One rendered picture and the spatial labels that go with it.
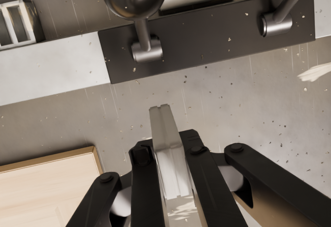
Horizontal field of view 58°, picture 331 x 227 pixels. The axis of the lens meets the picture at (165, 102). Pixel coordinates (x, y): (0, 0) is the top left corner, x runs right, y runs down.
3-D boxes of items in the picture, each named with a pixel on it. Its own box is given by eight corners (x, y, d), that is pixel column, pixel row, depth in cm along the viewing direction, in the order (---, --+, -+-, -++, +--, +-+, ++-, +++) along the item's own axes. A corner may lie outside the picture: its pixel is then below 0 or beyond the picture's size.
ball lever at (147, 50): (124, 39, 29) (86, -60, 15) (162, 31, 29) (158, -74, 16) (132, 77, 28) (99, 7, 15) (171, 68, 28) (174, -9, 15)
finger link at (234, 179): (190, 175, 13) (254, 160, 13) (176, 131, 18) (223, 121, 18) (195, 203, 14) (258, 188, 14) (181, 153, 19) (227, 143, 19)
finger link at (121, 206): (166, 210, 14) (103, 224, 14) (158, 158, 19) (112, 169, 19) (159, 182, 13) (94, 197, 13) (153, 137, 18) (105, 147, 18)
